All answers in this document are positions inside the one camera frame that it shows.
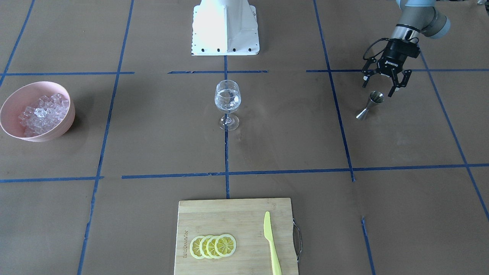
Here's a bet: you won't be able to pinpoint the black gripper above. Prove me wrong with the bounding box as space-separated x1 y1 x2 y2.
361 39 420 97

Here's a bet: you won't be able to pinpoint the steel cocktail jigger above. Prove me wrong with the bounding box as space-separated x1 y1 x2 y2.
356 91 385 120

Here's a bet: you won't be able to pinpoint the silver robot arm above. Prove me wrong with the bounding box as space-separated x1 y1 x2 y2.
361 0 451 97

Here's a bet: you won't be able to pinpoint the clear wine glass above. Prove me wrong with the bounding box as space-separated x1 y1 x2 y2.
214 80 241 131

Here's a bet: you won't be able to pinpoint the clear ice cubes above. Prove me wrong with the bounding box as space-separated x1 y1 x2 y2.
18 93 70 138

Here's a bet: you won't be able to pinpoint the bamboo cutting board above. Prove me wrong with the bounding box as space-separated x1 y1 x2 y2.
173 198 299 275

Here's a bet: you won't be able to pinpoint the yellow plastic knife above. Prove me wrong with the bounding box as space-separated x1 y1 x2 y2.
263 211 282 275

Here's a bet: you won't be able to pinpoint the lemon slice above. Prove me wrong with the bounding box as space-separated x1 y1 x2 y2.
190 235 204 259
199 235 212 258
214 234 237 257
206 236 222 259

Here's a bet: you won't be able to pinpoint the pink bowl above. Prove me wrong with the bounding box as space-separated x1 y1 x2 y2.
1 81 75 142

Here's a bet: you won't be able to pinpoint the white pedestal column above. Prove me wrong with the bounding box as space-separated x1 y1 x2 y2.
191 0 260 56

